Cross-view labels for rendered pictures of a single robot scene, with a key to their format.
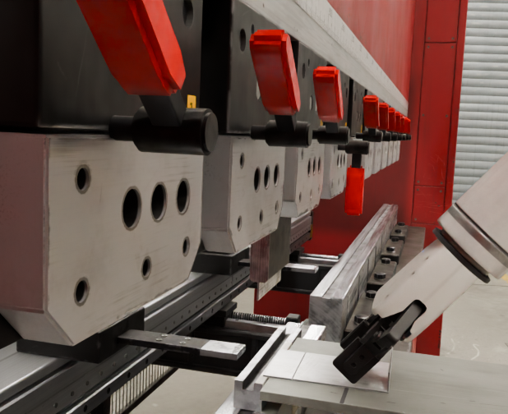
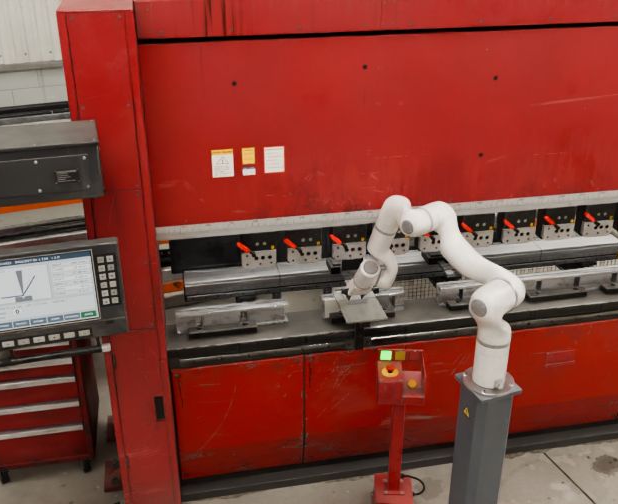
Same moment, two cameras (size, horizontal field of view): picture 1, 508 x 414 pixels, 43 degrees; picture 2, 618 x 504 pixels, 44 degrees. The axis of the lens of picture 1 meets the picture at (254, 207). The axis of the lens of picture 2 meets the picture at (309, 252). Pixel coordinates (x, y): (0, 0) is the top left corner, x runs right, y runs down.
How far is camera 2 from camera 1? 314 cm
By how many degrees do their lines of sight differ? 63
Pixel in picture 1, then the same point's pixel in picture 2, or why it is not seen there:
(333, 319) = (439, 294)
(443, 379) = (365, 309)
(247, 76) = (296, 239)
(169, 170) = (265, 254)
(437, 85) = not seen: outside the picture
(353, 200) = not seen: hidden behind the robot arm
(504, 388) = (368, 316)
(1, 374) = (314, 268)
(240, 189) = (292, 255)
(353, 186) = not seen: hidden behind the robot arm
